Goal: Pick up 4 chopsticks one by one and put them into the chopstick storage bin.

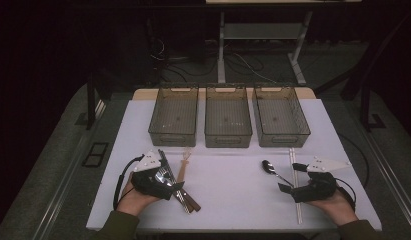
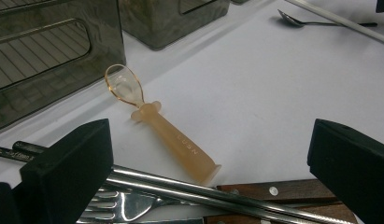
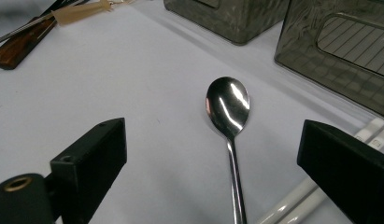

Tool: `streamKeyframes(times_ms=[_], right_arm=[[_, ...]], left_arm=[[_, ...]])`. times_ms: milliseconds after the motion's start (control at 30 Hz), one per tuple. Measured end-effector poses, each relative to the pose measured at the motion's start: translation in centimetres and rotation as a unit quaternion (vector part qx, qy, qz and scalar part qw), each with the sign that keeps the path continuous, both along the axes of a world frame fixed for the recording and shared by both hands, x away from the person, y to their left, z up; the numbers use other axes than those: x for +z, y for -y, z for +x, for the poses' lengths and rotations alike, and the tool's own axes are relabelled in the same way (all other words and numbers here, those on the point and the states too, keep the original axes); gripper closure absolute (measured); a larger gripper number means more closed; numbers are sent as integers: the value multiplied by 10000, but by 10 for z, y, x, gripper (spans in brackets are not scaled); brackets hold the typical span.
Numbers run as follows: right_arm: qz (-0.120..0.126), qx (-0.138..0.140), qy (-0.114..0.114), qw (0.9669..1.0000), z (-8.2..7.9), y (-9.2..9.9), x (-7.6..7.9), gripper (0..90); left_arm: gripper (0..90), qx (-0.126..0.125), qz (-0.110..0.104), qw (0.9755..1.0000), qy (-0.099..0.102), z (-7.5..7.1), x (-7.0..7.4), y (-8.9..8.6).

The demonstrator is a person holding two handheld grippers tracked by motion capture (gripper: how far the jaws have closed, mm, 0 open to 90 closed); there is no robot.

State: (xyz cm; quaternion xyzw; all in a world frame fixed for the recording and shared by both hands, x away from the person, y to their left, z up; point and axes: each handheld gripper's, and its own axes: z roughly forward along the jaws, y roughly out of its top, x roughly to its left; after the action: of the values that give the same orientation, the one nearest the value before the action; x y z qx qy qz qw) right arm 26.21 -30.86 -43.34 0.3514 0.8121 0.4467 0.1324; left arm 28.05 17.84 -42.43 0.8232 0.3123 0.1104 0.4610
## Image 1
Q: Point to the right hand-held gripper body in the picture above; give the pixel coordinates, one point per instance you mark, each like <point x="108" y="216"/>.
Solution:
<point x="318" y="190"/>

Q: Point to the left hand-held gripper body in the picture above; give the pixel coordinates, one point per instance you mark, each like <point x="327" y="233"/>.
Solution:
<point x="148" y="181"/>

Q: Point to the dark chopstick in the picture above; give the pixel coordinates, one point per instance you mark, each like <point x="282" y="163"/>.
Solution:
<point x="163" y="152"/>
<point x="160" y="153"/>

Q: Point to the translucent brown plastic bin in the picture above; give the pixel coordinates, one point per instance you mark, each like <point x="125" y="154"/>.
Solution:
<point x="174" y="116"/>
<point x="228" y="116"/>
<point x="279" y="116"/>

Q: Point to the person's left hand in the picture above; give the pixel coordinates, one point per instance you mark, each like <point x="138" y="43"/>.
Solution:
<point x="133" y="201"/>

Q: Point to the person's right hand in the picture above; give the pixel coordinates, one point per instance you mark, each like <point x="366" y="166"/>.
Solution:
<point x="339" y="208"/>

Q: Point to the large black metal stand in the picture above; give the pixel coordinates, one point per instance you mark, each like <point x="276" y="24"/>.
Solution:
<point x="364" y="110"/>

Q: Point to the aluminium rail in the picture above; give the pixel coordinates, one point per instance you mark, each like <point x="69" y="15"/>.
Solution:
<point x="64" y="186"/>
<point x="389" y="173"/>

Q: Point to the grey metal desk frame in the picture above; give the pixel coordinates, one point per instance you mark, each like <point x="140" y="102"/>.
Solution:
<point x="259" y="30"/>

